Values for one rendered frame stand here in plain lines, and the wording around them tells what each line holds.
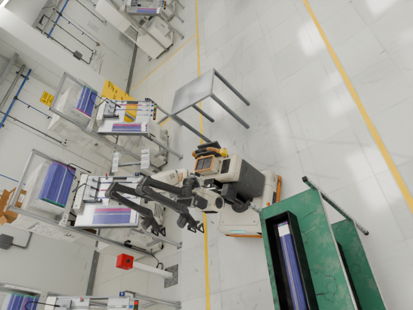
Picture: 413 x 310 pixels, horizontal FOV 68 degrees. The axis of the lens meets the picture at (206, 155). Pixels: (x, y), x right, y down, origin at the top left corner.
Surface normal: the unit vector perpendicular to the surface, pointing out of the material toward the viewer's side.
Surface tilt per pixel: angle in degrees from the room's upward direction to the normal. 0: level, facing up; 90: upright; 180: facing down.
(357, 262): 0
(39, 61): 90
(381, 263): 0
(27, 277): 90
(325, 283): 0
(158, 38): 90
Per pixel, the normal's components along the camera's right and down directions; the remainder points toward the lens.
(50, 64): 0.04, 0.77
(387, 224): -0.66, -0.45
